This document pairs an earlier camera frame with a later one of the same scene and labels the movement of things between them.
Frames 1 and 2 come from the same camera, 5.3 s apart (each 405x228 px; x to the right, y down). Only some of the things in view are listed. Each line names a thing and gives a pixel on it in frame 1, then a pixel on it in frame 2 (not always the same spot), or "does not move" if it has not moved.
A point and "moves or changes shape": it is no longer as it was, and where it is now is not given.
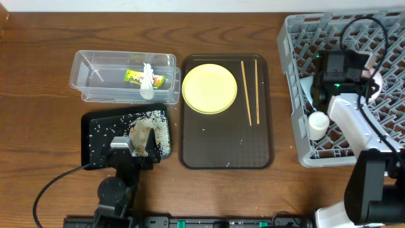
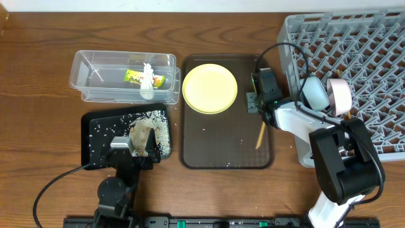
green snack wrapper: (137, 76) does not move
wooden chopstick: (257, 96) moves or changes shape
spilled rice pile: (139, 125) does not move
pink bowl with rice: (366, 73) moves or changes shape
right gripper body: (318, 93) to (251, 102)
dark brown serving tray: (225, 140) does not move
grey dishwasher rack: (302, 36) does not move
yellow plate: (209, 88) does not move
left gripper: (133, 156) does not move
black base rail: (194, 222) does not move
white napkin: (147, 91) does not move
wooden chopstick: (246, 93) moves or changes shape
